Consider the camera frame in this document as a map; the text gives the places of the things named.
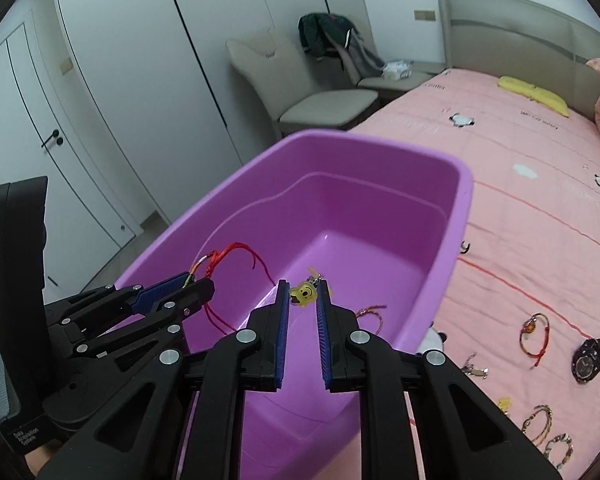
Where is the beaded bracelet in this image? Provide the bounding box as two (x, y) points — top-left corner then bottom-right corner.
(542, 433), (574, 468)
(522, 405), (553, 446)

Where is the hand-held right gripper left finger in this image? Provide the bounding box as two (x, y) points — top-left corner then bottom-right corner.
(37, 280), (292, 480)

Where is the braided cord bracelet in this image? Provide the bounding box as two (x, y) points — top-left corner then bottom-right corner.
(355, 304), (388, 333)

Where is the yellow bear charm keychain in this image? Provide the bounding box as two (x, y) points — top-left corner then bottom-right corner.
(289, 266), (338, 308)

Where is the purple plastic basin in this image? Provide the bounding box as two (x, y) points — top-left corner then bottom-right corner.
(114, 129), (475, 480)

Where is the grey garment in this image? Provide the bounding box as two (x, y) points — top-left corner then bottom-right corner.
(337, 30), (386, 78)

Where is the multicolour cord bracelet with charm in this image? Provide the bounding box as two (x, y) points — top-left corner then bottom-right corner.
(519, 312), (552, 361)

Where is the tissue pack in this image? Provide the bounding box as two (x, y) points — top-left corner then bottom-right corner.
(382, 60), (413, 80)

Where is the black wrist watch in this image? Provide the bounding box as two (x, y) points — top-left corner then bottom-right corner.
(572, 336), (600, 386)

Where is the yellow pillow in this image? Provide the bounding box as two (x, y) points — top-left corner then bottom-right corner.
(497, 76), (571, 120)

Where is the dark green jacket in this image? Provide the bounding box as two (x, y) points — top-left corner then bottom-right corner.
(298, 12), (363, 58)

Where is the white wardrobe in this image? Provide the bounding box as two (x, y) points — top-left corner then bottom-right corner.
(52, 0), (376, 241)

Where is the red string bracelet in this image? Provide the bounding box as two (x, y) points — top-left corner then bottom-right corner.
(190, 242), (276, 336)

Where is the beige bed headboard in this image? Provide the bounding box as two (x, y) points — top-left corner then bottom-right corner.
(437, 0), (600, 121)

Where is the silver charm keychain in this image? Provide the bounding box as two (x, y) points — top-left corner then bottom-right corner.
(460, 353), (491, 378)

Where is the white door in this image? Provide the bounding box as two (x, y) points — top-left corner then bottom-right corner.
(0, 25), (146, 286)

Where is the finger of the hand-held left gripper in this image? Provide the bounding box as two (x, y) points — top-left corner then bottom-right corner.
(44, 272), (193, 326)
(65, 279), (216, 362)

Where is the beige lounge chair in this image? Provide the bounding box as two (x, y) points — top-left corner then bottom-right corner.
(330, 42), (436, 106)
(226, 27), (381, 141)

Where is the bed with pink printed sheet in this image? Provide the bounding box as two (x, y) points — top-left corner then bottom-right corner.
(347, 67), (600, 480)

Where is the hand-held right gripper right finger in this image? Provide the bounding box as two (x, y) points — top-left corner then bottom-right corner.
(316, 280), (563, 480)

